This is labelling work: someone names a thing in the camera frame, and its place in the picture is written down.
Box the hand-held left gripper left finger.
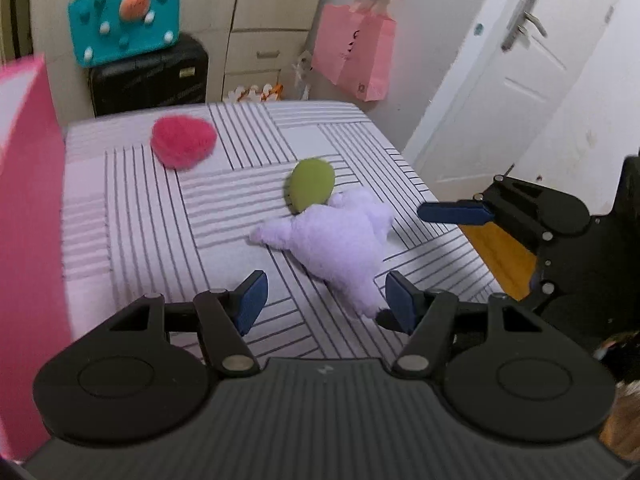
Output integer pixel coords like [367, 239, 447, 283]
[107, 270, 269, 377]

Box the purple plush toy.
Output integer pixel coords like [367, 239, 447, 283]
[249, 187, 396, 319]

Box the green plush ball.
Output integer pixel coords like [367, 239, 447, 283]
[284, 158, 337, 212]

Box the black suitcase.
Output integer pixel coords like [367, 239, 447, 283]
[89, 34, 210, 119]

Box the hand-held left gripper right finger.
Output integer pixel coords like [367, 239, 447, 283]
[385, 270, 545, 379]

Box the white door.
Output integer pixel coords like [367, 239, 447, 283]
[404, 0, 628, 188]

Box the pink paper bag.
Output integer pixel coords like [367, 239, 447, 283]
[310, 0, 397, 103]

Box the beige wardrobe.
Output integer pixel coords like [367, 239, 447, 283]
[29, 0, 335, 107]

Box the white flower-shaped mat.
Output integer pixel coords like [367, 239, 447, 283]
[225, 82, 284, 105]

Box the red heart plush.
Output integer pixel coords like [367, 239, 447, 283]
[151, 115, 218, 170]

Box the pink box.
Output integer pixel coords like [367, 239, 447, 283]
[0, 54, 77, 463]

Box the teal felt tote bag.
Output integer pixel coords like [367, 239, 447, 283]
[68, 0, 181, 68]

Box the metal door handle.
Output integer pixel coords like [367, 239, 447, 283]
[501, 0, 549, 52]

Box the person's patterned clothing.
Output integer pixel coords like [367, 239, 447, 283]
[592, 332, 640, 476]

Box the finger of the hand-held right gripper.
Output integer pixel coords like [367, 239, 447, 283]
[417, 175, 557, 257]

